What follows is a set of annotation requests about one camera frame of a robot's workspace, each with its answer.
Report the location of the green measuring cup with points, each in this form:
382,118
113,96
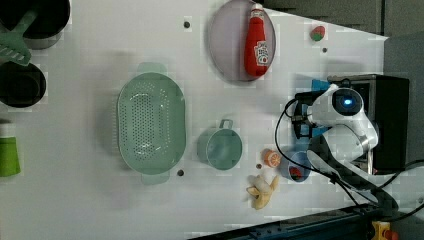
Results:
221,147

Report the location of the steel pot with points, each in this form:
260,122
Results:
46,30

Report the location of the yellow red clamp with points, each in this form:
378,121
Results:
383,231

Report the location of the green plastic colander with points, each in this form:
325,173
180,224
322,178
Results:
151,123

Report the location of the black round pot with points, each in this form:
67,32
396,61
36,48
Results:
21,86

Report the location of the silver black toaster oven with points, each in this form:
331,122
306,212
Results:
386,100

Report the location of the toy peeled banana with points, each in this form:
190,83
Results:
262,191

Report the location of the grey round plate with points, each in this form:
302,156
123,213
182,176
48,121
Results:
227,35

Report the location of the red toy in cup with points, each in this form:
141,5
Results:
295,173

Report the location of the toy strawberry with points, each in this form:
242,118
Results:
318,33

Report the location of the red ketchup bottle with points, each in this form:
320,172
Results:
256,56

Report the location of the blue metal table frame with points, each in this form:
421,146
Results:
350,223

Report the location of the green slotted spatula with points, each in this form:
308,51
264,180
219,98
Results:
12,45

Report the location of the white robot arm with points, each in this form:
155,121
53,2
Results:
349,136

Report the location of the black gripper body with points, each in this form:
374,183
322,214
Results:
302,126

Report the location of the blue cup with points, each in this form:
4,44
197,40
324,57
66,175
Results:
299,160

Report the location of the toy orange slice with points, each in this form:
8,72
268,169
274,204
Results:
272,158

